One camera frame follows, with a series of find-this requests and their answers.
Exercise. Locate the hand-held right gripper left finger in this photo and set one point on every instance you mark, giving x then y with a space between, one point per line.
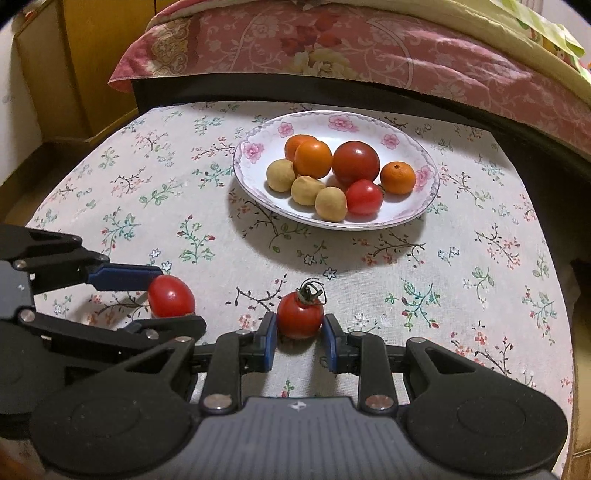
268 344

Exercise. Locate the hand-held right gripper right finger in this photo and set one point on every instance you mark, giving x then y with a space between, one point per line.
328 344

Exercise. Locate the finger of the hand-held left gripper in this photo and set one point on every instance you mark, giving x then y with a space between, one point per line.
124 278
92 334

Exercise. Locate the red tomato with stem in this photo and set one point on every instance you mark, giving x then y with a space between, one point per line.
300 316

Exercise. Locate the oval cherry tomato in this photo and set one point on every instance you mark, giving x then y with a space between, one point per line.
171 295

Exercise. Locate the tan longan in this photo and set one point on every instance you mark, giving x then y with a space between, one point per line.
305 190
281 175
330 203

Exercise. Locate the small red tomato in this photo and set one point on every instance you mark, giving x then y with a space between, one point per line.
364 197

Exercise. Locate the orange tangerine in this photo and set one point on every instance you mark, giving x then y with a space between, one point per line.
398 178
314 159
298 143

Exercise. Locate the white floral plate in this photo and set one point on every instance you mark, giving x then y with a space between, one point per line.
318 127

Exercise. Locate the floral tablecloth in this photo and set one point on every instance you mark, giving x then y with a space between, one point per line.
415 286

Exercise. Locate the large red tomato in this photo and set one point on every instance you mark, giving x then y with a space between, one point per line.
355 161

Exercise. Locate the wooden cabinet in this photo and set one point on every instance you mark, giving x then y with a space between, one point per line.
92 69

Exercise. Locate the pink floral bedsheet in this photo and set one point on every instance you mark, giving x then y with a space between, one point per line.
369 46

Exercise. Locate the pink green floral quilt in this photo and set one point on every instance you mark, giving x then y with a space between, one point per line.
531 18

